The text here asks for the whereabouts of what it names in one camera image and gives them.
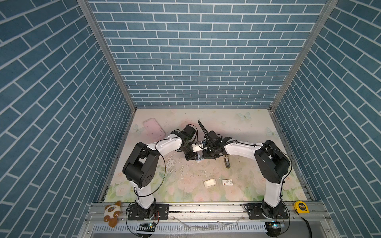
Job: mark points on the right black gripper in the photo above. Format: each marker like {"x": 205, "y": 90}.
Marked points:
{"x": 205, "y": 155}

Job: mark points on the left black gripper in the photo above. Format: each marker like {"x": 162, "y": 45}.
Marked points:
{"x": 192, "y": 156}

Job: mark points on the staple box tray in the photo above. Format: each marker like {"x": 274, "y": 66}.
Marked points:
{"x": 209, "y": 183}

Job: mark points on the white staple box sleeve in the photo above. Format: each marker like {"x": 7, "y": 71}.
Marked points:
{"x": 227, "y": 182}

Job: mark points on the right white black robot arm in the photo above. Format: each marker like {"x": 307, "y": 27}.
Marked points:
{"x": 272, "y": 162}

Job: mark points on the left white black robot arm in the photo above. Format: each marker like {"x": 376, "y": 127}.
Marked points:
{"x": 141, "y": 165}

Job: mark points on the yellow tape measure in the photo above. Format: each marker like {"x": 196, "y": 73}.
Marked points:
{"x": 301, "y": 207}

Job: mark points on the brown white plush toy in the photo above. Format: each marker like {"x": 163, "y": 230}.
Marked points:
{"x": 111, "y": 214}

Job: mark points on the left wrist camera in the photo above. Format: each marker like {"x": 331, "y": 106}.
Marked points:
{"x": 199, "y": 147}

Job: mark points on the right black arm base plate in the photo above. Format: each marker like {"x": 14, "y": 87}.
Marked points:
{"x": 257, "y": 211}

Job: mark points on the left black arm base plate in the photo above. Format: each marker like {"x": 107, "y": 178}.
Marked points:
{"x": 137, "y": 213}

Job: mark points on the white perforated cable duct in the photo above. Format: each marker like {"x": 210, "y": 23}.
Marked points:
{"x": 174, "y": 228}

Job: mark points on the aluminium front rail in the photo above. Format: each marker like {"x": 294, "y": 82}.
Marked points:
{"x": 317, "y": 224}

